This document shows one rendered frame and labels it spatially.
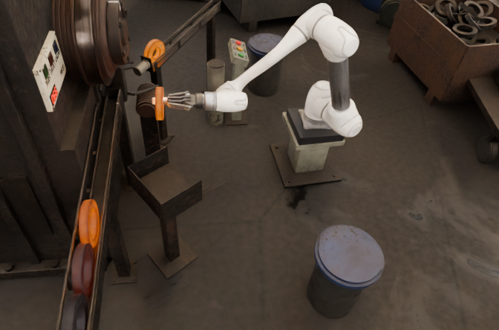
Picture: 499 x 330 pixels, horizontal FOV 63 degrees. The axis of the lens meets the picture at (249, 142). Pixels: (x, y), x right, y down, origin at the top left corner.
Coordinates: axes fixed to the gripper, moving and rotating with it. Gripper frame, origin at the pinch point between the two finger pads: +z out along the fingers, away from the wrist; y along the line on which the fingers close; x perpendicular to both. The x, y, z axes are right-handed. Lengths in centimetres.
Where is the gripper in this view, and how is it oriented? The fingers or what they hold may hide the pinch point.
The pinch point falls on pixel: (160, 100)
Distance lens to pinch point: 195.1
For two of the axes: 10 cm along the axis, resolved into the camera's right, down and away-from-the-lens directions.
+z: -9.8, 0.1, -1.8
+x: 1.2, -7.1, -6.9
